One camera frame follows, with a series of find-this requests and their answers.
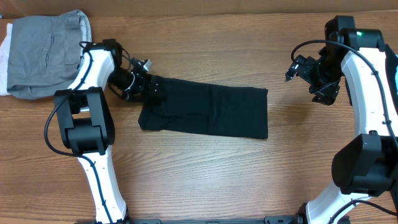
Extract black t-shirt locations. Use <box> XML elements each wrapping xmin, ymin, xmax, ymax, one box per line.
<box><xmin>138</xmin><ymin>76</ymin><xmax>268</xmax><ymax>139</ymax></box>

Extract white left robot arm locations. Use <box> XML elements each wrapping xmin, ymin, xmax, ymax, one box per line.
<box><xmin>48</xmin><ymin>39</ymin><xmax>165</xmax><ymax>223</ymax></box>

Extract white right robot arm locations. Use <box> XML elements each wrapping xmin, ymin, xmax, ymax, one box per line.
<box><xmin>265</xmin><ymin>16</ymin><xmax>397</xmax><ymax>223</ymax></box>

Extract folded black garment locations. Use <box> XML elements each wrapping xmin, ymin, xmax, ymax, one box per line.
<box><xmin>384</xmin><ymin>44</ymin><xmax>398</xmax><ymax>206</ymax></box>

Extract light blue folded garment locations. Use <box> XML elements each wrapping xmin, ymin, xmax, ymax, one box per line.
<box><xmin>395</xmin><ymin>55</ymin><xmax>398</xmax><ymax>95</ymax></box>

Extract folded grey trousers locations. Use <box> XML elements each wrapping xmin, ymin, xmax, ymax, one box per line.
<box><xmin>5</xmin><ymin>9</ymin><xmax>91</xmax><ymax>100</ymax></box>

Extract white folded garment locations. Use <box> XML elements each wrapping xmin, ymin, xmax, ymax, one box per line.
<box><xmin>0</xmin><ymin>23</ymin><xmax>12</xmax><ymax>96</ymax></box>

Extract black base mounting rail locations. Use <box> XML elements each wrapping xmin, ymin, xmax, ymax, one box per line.
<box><xmin>124</xmin><ymin>216</ymin><xmax>303</xmax><ymax>224</ymax></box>

